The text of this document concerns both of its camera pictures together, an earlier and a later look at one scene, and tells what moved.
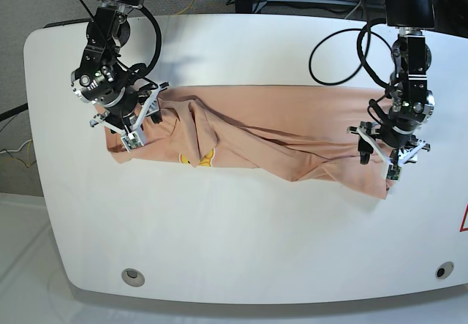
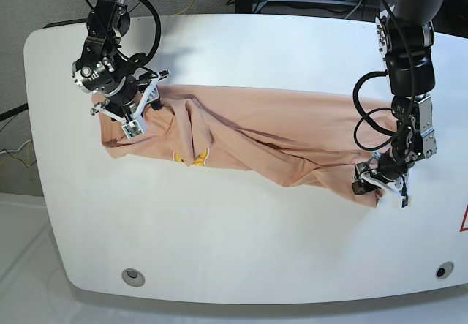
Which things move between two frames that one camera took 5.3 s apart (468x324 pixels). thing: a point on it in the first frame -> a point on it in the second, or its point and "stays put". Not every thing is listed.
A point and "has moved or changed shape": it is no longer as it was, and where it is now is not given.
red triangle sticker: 464,223 stays put
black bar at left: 14,111 stays put
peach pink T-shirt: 303,133 has moved or changed shape
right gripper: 395,147 -> 384,169
